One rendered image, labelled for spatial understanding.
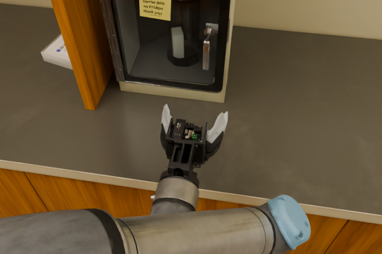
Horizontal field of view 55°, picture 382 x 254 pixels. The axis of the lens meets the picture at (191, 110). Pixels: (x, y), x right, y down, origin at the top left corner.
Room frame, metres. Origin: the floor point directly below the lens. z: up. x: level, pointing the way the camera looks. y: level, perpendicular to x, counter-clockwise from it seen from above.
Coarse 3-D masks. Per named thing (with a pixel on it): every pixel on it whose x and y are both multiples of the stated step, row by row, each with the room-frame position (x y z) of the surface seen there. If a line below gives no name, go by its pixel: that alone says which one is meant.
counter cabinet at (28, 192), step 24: (0, 168) 0.58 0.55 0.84; (0, 192) 0.59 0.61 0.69; (24, 192) 0.57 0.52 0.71; (48, 192) 0.56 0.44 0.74; (72, 192) 0.54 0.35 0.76; (96, 192) 0.53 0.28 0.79; (120, 192) 0.52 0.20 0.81; (144, 192) 0.51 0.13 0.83; (0, 216) 0.60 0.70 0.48; (120, 216) 0.52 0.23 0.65; (312, 216) 0.43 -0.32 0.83; (312, 240) 0.43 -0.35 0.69; (336, 240) 0.42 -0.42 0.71; (360, 240) 0.41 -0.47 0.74
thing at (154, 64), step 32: (128, 0) 0.77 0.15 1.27; (192, 0) 0.75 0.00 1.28; (224, 0) 0.73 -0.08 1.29; (128, 32) 0.77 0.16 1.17; (160, 32) 0.76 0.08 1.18; (192, 32) 0.75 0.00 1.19; (224, 32) 0.73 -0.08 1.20; (128, 64) 0.78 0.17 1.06; (160, 64) 0.76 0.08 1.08; (192, 64) 0.75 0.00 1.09; (224, 64) 0.73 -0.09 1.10
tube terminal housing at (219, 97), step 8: (232, 0) 0.74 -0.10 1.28; (232, 8) 0.74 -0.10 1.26; (232, 16) 0.77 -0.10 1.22; (232, 24) 0.84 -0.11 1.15; (224, 72) 0.75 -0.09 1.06; (224, 80) 0.74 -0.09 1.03; (120, 88) 0.80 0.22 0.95; (128, 88) 0.79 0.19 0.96; (136, 88) 0.79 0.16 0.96; (144, 88) 0.78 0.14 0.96; (152, 88) 0.78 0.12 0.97; (160, 88) 0.77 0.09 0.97; (168, 88) 0.77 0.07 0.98; (224, 88) 0.74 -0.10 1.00; (168, 96) 0.77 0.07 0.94; (176, 96) 0.77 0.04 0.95; (184, 96) 0.76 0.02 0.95; (192, 96) 0.76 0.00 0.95; (200, 96) 0.76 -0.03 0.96; (208, 96) 0.75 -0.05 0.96; (216, 96) 0.75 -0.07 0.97; (224, 96) 0.74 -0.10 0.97
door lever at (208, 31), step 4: (208, 28) 0.74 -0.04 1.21; (204, 32) 0.74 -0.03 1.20; (208, 32) 0.73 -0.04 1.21; (212, 32) 0.74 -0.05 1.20; (208, 36) 0.71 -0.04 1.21; (204, 40) 0.70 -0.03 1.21; (208, 40) 0.70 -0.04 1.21; (204, 44) 0.69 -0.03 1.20; (208, 44) 0.69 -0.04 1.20; (204, 48) 0.69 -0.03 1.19; (208, 48) 0.69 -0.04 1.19; (204, 52) 0.69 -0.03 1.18; (208, 52) 0.69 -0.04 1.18; (204, 56) 0.69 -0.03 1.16; (208, 56) 0.69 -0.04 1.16; (204, 60) 0.69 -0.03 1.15; (208, 60) 0.69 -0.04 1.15; (204, 64) 0.69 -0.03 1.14; (208, 64) 0.69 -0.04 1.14; (204, 68) 0.69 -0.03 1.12; (208, 68) 0.69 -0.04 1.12
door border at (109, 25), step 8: (104, 0) 0.78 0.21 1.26; (104, 8) 0.78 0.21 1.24; (112, 16) 0.78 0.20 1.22; (112, 24) 0.78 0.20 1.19; (112, 32) 0.78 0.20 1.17; (112, 40) 0.78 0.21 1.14; (112, 56) 0.78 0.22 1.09; (120, 56) 0.78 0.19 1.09; (120, 64) 0.78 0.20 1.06; (120, 72) 0.78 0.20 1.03; (120, 80) 0.78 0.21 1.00
